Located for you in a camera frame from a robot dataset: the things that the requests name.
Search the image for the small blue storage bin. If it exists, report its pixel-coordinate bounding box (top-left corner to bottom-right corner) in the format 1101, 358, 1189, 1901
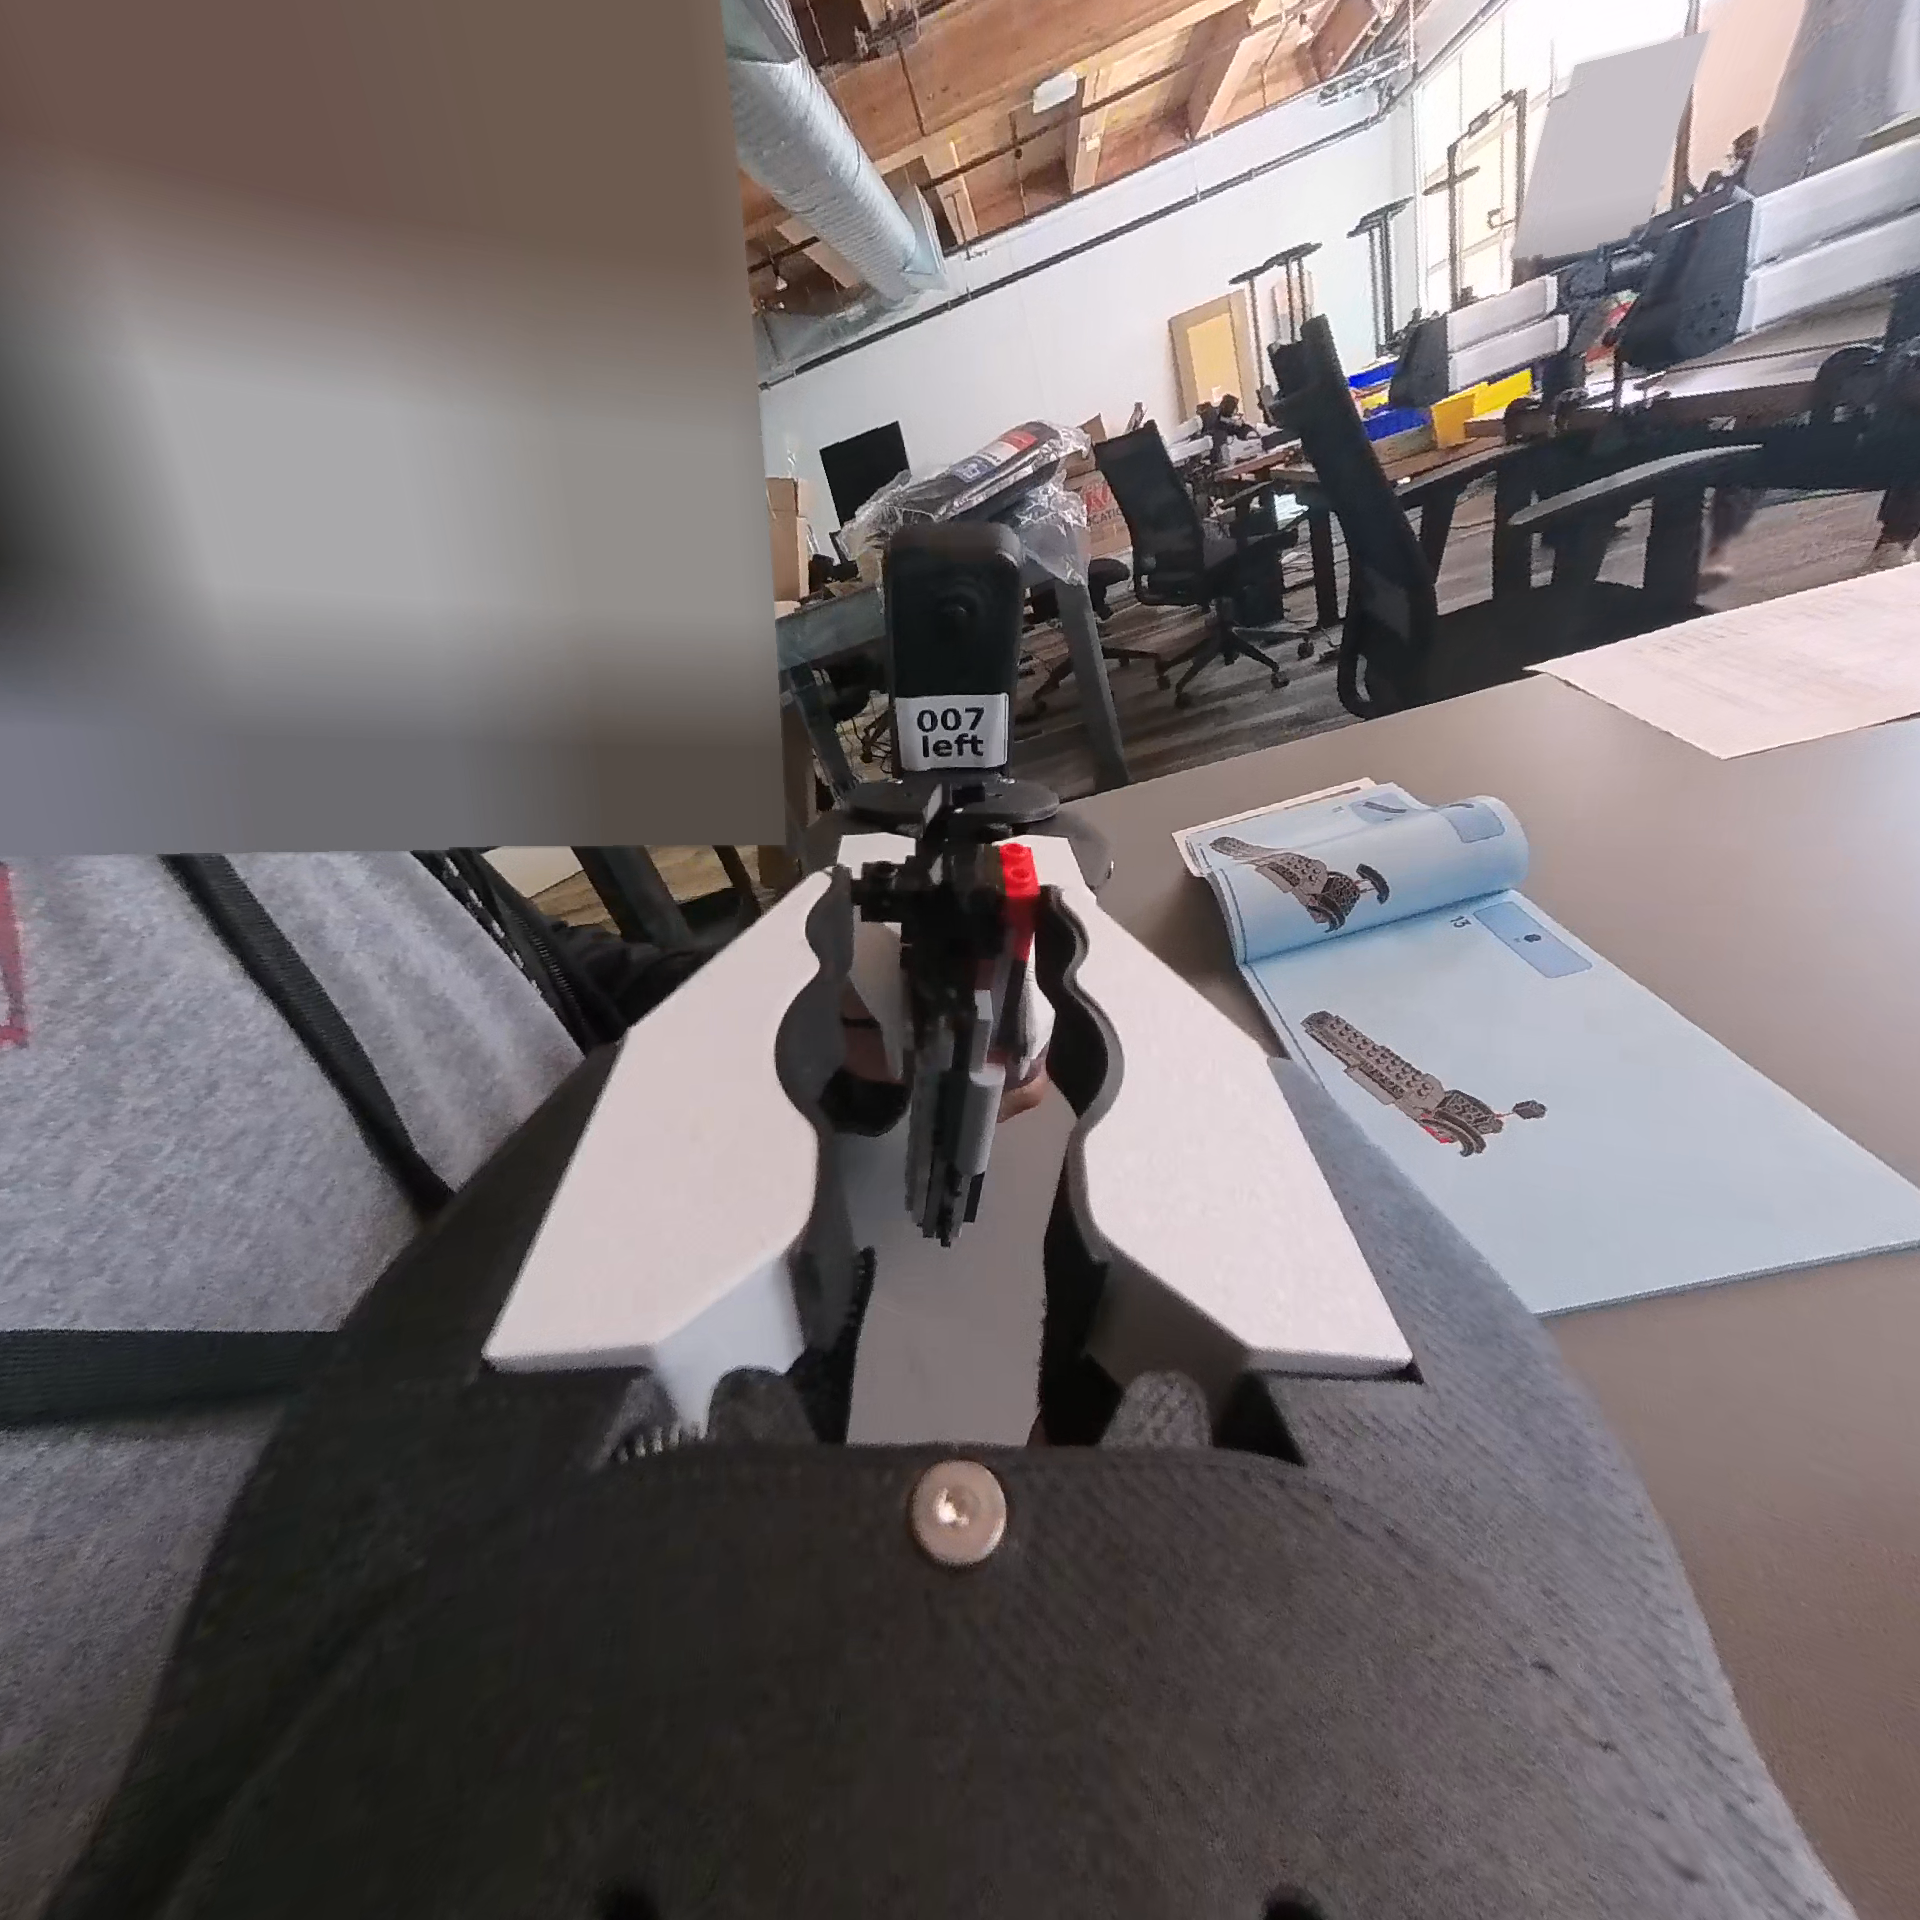
1355, 358, 1446, 446

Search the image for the long wooden workbench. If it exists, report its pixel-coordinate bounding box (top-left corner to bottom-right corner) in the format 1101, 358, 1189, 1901
1215, 340, 1920, 632

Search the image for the plastic wrapped bundle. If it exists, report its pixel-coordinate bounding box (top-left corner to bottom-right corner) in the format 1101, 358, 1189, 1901
840, 425, 1093, 589

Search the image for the black monitor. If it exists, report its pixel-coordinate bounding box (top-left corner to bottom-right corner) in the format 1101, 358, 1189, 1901
817, 422, 912, 523

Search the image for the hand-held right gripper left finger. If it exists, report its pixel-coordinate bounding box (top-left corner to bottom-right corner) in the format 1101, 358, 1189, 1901
484, 871, 878, 1422

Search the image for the silver air duct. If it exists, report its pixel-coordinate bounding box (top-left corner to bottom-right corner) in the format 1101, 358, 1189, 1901
723, 0, 949, 312

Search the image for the person's left hand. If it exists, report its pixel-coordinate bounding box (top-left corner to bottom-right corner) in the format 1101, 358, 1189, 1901
829, 1015, 912, 1131

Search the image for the tan framed board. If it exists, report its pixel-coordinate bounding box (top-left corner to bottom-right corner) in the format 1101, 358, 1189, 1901
1168, 291, 1254, 436

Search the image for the white equipment case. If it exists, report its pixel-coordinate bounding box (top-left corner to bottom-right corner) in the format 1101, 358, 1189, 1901
1398, 277, 1564, 411
1629, 159, 1920, 370

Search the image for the grey black toy brick model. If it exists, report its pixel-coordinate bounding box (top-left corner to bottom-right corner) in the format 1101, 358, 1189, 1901
854, 838, 1053, 1250

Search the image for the light blue instruction booklet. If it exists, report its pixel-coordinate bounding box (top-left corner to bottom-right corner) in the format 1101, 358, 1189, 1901
1174, 777, 1920, 1322

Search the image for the tall black office chair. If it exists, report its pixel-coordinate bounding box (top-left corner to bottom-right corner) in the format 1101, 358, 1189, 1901
1265, 315, 1446, 722

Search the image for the dark metal table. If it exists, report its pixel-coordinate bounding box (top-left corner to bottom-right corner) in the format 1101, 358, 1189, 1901
774, 579, 1132, 819

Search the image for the white paper sheet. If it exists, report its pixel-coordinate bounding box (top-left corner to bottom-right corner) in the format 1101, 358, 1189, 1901
1523, 563, 1920, 765

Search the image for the yellow storage bin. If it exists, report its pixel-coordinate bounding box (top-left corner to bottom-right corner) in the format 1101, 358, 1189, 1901
1426, 379, 1536, 449

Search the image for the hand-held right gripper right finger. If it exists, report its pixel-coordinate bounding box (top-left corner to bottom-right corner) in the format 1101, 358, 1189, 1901
1043, 883, 1419, 1422

